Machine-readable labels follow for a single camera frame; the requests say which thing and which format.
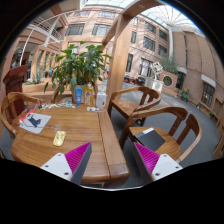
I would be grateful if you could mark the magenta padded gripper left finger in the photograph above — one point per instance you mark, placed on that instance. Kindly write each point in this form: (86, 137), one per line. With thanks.
(70, 166)

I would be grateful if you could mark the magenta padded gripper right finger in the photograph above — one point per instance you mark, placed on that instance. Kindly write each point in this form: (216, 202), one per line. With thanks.
(153, 166)

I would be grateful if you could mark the yellow computer mouse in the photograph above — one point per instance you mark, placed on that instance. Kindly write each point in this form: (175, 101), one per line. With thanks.
(59, 138)

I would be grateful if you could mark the black notebook on chair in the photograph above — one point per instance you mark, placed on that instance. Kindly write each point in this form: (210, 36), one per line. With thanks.
(150, 139)

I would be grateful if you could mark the wooden table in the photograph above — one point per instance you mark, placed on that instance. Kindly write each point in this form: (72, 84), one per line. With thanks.
(106, 165)

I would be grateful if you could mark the wooden chair near right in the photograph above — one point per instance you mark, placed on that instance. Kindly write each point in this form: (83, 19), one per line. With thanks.
(183, 123)

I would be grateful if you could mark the wooden chair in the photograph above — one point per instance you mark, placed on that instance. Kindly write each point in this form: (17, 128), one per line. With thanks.
(149, 99)
(12, 107)
(183, 123)

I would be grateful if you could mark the small white packet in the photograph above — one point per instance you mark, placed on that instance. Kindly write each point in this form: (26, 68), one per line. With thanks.
(91, 109)

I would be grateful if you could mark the wooden chair far right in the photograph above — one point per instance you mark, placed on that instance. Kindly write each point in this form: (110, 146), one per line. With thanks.
(149, 99)

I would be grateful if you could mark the clear plastic bottle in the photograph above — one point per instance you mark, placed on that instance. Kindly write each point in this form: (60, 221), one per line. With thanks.
(101, 97)

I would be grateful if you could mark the blue tube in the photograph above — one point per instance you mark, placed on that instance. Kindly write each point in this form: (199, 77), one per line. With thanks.
(78, 96)

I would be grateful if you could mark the yellow liquid dispenser bottle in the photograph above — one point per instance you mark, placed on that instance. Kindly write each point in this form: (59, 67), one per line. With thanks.
(88, 95)

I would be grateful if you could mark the wooden chair left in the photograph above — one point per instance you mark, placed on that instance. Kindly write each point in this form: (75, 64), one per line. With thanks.
(12, 107)

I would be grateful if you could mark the green potted plant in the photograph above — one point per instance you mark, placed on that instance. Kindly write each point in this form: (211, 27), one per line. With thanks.
(78, 68)

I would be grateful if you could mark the dark wooden lectern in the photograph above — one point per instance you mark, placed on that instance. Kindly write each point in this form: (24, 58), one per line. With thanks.
(14, 79)

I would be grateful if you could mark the wooden pillar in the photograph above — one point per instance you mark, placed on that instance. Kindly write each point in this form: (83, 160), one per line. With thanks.
(121, 31)

